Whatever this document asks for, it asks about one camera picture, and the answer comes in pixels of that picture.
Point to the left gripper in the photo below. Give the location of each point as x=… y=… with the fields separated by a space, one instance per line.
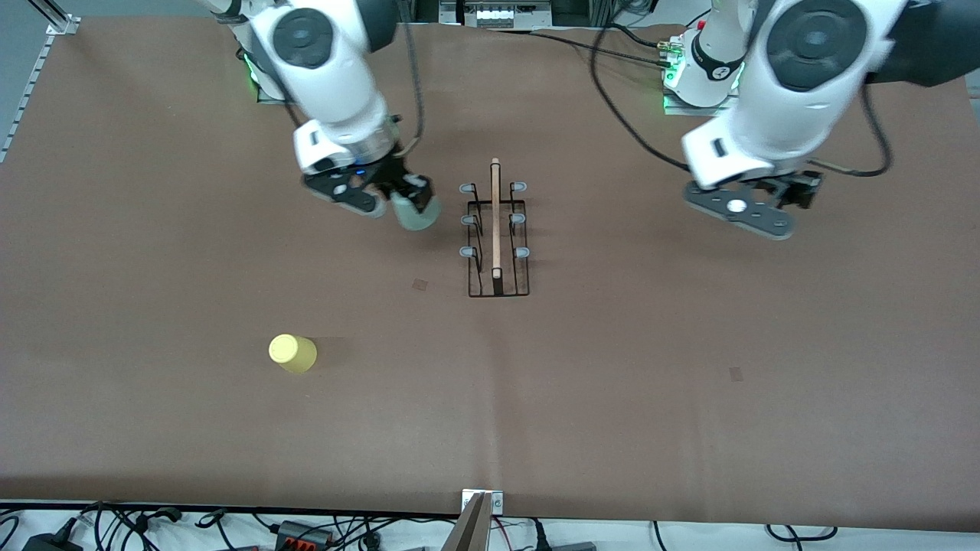
x=798 y=186

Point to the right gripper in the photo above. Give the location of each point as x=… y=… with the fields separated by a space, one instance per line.
x=391 y=173

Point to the mint green plastic cup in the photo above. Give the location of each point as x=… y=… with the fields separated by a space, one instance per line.
x=417 y=216

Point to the yellow plastic cup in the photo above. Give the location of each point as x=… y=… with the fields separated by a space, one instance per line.
x=291 y=352

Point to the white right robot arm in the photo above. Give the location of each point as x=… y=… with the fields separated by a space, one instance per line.
x=329 y=69

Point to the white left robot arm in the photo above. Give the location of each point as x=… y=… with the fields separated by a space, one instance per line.
x=796 y=76

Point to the brown table cover sheet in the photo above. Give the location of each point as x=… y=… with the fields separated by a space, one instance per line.
x=536 y=398

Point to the grey wedge-shaped beam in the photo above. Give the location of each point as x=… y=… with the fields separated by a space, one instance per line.
x=471 y=532

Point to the black power strip orange switches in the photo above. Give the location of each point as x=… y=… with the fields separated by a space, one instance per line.
x=302 y=536

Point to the black power adapter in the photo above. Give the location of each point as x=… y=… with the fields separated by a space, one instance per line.
x=50 y=543

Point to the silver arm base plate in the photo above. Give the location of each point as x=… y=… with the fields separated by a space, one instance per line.
x=700 y=109
x=272 y=96

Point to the small silver metal bracket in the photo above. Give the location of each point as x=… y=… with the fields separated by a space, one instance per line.
x=496 y=501

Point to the aluminium profile post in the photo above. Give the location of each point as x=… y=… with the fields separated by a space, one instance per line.
x=57 y=19

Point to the perforated aluminium rail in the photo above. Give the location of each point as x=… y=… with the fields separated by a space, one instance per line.
x=27 y=92

